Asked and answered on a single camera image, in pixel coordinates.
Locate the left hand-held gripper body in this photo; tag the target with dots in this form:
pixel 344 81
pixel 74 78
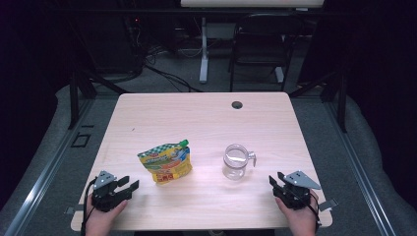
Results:
pixel 106 196

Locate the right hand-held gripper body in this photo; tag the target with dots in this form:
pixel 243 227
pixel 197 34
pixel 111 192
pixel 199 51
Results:
pixel 295 193

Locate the yellow spouted seasoning pouch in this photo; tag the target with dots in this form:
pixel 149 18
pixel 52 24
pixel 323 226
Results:
pixel 167 164

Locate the clear jar with hinged lid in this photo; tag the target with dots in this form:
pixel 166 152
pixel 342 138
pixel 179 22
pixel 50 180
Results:
pixel 234 164

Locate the person's left hand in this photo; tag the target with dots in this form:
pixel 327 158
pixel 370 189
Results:
pixel 101 219

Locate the person's right hand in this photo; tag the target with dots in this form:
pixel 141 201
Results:
pixel 301 218

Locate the grey tape piece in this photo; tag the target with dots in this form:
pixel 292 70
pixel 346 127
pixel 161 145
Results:
pixel 327 205
pixel 72 209

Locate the black metal stand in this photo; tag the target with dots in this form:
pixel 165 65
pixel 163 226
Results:
pixel 74 98
pixel 342 105

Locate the white desk foot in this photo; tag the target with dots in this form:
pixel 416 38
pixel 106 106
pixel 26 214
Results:
pixel 279 74

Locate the black folding chair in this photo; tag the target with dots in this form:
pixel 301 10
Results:
pixel 262 39

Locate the dark equipment cabinet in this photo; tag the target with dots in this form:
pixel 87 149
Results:
pixel 108 36

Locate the white desk leg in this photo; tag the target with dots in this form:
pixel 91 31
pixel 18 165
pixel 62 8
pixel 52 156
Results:
pixel 204 49

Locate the white desk top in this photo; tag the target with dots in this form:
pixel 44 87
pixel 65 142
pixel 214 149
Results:
pixel 252 3

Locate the metal floor rail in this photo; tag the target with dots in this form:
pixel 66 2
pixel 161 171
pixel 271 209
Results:
pixel 42 177
pixel 360 170

